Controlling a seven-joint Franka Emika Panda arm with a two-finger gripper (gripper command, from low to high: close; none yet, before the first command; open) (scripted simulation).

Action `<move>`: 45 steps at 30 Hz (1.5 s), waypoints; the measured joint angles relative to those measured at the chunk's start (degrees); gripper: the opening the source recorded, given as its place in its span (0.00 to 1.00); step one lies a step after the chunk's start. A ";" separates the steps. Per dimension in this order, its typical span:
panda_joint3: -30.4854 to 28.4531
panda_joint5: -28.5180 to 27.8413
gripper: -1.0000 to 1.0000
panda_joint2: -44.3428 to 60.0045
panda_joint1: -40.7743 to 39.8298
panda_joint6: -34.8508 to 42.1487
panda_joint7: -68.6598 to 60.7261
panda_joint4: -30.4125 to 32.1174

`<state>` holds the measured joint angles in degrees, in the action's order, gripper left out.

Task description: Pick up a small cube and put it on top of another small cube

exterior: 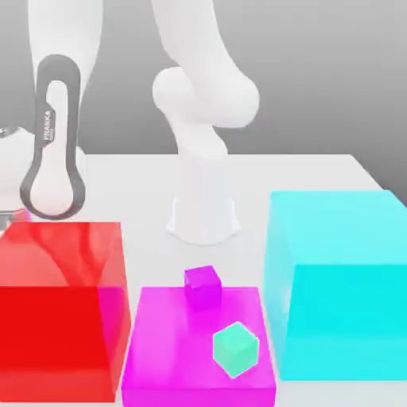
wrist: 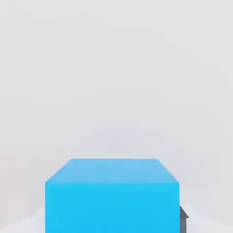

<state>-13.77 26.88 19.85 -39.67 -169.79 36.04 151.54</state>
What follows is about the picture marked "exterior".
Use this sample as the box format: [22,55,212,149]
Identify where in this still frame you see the small purple cube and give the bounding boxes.
[184,265,223,312]

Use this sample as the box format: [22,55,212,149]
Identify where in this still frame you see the small green cube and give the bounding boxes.
[212,321,261,379]

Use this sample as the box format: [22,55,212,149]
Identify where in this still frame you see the large magenta box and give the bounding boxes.
[121,286,277,407]

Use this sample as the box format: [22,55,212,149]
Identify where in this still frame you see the large cyan box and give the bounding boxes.
[263,189,407,382]

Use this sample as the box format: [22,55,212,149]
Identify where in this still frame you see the large red box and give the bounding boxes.
[0,221,132,404]

